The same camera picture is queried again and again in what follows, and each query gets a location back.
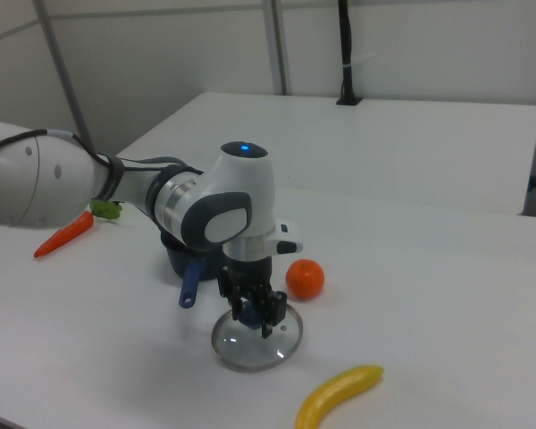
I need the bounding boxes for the orange toy mandarin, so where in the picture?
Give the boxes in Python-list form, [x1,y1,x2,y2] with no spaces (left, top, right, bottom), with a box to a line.
[285,257,326,301]

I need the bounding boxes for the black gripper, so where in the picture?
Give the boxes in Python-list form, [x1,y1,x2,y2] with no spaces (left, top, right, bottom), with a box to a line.
[217,255,289,340]

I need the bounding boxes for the black pole with base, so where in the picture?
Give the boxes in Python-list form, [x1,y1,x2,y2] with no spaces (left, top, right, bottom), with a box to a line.
[336,0,364,106]

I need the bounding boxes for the yellow toy banana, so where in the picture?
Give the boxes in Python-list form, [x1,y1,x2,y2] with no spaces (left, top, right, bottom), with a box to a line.
[293,364,385,429]

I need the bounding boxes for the glass lid with blue knob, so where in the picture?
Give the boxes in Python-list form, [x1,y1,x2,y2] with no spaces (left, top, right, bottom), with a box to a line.
[210,302,305,374]

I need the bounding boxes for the orange toy carrot, green leaves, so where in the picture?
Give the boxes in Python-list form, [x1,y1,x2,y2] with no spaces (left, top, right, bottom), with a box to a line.
[33,198,124,260]

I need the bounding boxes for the dark blue pot, blue handle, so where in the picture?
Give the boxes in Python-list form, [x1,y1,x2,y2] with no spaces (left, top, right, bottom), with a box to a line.
[160,230,227,310]

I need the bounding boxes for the white side table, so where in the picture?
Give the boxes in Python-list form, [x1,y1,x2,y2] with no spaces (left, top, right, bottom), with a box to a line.
[114,91,536,216]

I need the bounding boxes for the grey metal partition post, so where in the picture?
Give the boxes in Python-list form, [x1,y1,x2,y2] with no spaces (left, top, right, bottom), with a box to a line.
[33,0,96,156]
[263,0,292,96]

